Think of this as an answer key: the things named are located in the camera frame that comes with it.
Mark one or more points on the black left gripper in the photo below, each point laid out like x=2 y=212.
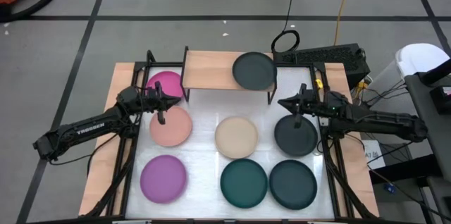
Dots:
x=151 y=100

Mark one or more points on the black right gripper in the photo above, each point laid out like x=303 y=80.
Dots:
x=317 y=103

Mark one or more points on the magenta plate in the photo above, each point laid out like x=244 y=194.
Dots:
x=171 y=81

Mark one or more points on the salmon pink plate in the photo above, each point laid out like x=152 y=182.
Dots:
x=176 y=129

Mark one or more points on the dark grey plate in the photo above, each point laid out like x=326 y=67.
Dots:
x=293 y=184
x=296 y=141
x=254 y=70

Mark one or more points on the beige plate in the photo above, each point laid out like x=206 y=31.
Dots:
x=236 y=137

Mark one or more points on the purple plate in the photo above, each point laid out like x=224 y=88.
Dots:
x=163 y=180

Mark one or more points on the teal plate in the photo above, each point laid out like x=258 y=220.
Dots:
x=244 y=183

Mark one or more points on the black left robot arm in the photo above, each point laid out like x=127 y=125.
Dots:
x=88 y=127

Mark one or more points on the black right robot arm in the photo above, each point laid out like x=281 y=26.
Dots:
x=380 y=120

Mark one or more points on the wooden shelf with black legs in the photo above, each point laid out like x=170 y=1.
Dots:
x=208 y=69

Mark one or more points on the yellow tag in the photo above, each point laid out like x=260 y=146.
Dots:
x=319 y=83

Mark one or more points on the black computer case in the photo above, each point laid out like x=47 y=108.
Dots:
x=327 y=58

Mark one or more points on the white paper label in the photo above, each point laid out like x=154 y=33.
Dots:
x=373 y=153

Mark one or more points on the small blue object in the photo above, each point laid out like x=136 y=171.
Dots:
x=390 y=188

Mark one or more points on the dark grey desk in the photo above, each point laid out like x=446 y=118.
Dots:
x=433 y=132

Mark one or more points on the black device on desk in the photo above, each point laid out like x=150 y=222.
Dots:
x=442 y=99

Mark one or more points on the black metal table frame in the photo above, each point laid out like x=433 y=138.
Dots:
x=165 y=64

